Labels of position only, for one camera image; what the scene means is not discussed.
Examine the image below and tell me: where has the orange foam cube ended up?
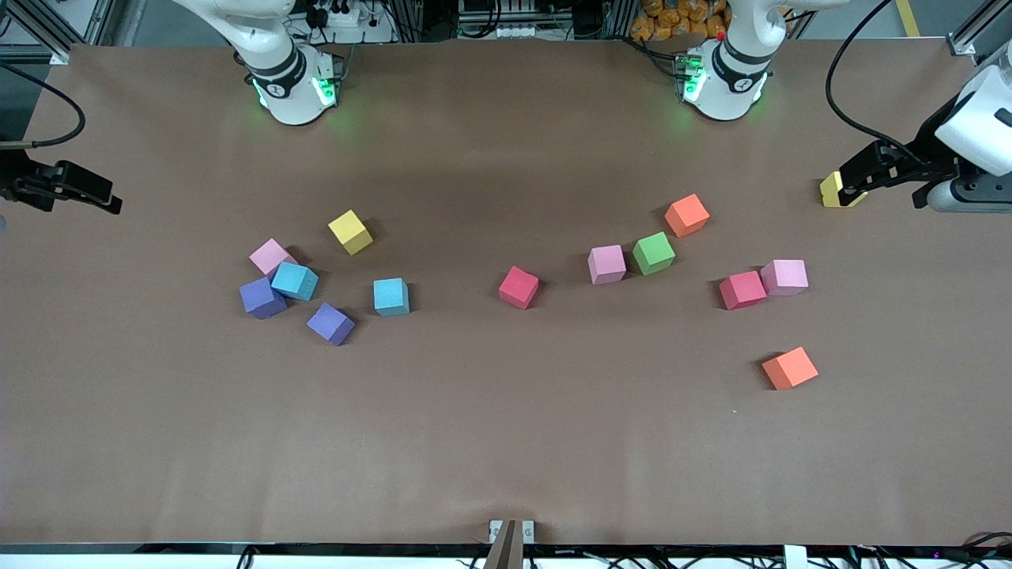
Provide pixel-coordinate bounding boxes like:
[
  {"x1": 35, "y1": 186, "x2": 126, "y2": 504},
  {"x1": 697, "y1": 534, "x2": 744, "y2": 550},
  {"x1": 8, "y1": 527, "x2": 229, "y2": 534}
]
[
  {"x1": 762, "y1": 346, "x2": 820, "y2": 391},
  {"x1": 664, "y1": 194, "x2": 711, "y2": 239}
]

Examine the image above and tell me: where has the green foam cube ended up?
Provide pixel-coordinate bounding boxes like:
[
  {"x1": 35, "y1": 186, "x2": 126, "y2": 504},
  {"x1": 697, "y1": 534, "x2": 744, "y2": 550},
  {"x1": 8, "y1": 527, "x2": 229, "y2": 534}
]
[{"x1": 632, "y1": 232, "x2": 677, "y2": 277}]

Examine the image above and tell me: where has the yellow foam cube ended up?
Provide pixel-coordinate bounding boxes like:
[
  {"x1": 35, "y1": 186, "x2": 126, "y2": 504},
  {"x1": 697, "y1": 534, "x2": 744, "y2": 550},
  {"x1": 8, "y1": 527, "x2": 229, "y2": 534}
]
[
  {"x1": 819, "y1": 171, "x2": 869, "y2": 209},
  {"x1": 328, "y1": 209, "x2": 374, "y2": 256}
]

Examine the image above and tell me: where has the purple foam cube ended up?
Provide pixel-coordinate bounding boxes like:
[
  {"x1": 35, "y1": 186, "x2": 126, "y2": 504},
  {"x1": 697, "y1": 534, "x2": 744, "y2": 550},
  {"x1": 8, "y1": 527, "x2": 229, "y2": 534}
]
[
  {"x1": 239, "y1": 277, "x2": 289, "y2": 320},
  {"x1": 306, "y1": 302, "x2": 356, "y2": 347}
]

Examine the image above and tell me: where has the pink foam cube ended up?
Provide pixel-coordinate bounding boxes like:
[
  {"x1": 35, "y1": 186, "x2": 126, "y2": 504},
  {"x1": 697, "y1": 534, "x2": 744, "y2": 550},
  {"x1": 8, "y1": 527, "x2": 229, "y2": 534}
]
[
  {"x1": 587, "y1": 245, "x2": 628, "y2": 285},
  {"x1": 249, "y1": 238, "x2": 299, "y2": 277},
  {"x1": 761, "y1": 259, "x2": 810, "y2": 297}
]

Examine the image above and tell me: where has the cyan foam cube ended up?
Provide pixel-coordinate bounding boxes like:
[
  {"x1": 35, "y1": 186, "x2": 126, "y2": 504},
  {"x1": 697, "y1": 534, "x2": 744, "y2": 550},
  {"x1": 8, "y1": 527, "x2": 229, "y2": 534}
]
[
  {"x1": 373, "y1": 277, "x2": 411, "y2": 318},
  {"x1": 270, "y1": 262, "x2": 320, "y2": 303}
]

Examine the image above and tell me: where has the red foam cube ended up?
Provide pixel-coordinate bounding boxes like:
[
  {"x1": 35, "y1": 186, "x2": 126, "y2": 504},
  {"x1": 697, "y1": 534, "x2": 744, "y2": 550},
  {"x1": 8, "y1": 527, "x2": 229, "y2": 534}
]
[
  {"x1": 498, "y1": 266, "x2": 541, "y2": 310},
  {"x1": 718, "y1": 270, "x2": 768, "y2": 311}
]

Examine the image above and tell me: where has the orange mesh bag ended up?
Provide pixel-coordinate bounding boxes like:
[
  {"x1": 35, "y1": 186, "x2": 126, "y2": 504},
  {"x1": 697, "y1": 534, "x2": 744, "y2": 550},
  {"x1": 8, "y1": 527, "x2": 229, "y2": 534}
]
[{"x1": 632, "y1": 0, "x2": 728, "y2": 40}]

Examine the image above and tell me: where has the brown paper table cover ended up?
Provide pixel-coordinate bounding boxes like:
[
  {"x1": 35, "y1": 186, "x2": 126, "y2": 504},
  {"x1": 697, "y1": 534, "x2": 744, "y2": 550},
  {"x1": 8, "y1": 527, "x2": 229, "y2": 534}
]
[{"x1": 0, "y1": 38, "x2": 1012, "y2": 548}]

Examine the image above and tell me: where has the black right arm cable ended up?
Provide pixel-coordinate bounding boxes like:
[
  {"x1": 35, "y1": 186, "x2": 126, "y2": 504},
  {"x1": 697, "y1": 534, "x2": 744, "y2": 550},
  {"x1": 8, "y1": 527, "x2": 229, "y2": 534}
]
[{"x1": 0, "y1": 62, "x2": 86, "y2": 151}]

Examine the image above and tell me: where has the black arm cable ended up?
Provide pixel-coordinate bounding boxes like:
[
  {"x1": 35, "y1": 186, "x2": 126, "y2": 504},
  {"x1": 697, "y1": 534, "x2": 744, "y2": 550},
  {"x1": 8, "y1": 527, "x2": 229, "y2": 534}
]
[
  {"x1": 825, "y1": 0, "x2": 926, "y2": 159},
  {"x1": 0, "y1": 62, "x2": 86, "y2": 151}
]

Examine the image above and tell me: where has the aluminium frame profile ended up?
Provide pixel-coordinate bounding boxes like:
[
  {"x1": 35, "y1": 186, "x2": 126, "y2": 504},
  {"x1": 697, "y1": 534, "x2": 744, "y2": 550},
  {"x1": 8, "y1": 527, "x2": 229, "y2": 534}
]
[
  {"x1": 949, "y1": 0, "x2": 1012, "y2": 56},
  {"x1": 0, "y1": 0, "x2": 108, "y2": 64}
]

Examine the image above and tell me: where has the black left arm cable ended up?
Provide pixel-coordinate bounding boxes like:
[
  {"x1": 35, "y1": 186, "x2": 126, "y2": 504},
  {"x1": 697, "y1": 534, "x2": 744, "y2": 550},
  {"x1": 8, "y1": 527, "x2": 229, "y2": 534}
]
[{"x1": 825, "y1": 0, "x2": 926, "y2": 159}]

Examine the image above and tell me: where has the metal bracket plate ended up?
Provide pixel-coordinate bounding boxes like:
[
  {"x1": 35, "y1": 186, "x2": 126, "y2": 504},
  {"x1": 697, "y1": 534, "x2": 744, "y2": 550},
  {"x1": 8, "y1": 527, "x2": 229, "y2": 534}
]
[{"x1": 489, "y1": 519, "x2": 535, "y2": 545}]

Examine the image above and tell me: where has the brown camera pole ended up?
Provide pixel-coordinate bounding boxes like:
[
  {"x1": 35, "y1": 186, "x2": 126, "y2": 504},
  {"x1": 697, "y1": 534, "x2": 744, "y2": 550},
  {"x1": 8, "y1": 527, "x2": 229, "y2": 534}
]
[{"x1": 482, "y1": 519, "x2": 525, "y2": 569}]

